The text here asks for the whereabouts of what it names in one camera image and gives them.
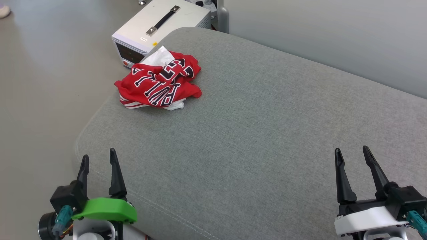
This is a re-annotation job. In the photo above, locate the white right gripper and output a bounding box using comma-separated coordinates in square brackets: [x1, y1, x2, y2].
[334, 146, 409, 236]

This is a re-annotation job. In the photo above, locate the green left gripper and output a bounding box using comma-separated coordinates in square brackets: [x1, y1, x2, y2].
[72, 148, 138, 224]

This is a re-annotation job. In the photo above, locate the red and white jersey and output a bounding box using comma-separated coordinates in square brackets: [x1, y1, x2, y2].
[114, 46, 203, 111]

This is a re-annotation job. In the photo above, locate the white box device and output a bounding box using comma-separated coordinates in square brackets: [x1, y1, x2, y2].
[111, 0, 212, 69]

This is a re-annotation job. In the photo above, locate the teal left camera connector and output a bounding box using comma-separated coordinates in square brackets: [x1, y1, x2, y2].
[53, 205, 74, 235]

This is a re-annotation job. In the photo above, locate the teal camera connector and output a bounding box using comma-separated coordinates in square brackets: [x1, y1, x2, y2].
[53, 205, 74, 235]
[406, 211, 427, 238]

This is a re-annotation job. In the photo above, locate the teal right camera connector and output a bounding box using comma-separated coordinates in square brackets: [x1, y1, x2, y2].
[406, 211, 427, 238]

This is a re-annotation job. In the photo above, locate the black strap handle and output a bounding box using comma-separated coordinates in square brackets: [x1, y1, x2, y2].
[146, 5, 181, 36]

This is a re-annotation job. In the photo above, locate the grey partition edge post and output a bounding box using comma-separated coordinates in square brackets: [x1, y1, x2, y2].
[216, 0, 229, 34]

